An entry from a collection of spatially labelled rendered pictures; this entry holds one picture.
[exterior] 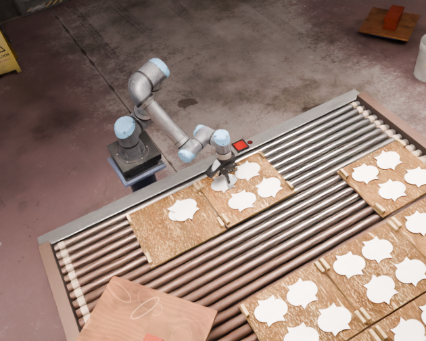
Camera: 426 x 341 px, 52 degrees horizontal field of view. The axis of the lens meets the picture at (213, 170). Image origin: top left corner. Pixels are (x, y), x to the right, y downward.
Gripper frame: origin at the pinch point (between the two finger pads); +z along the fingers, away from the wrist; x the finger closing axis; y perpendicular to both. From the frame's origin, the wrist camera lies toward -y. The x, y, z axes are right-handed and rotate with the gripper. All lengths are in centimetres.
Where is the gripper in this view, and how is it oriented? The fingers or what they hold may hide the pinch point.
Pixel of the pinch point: (224, 182)
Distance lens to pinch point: 236.5
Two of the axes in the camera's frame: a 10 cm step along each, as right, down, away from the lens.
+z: 1.1, 6.5, 7.5
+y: 8.7, -4.3, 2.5
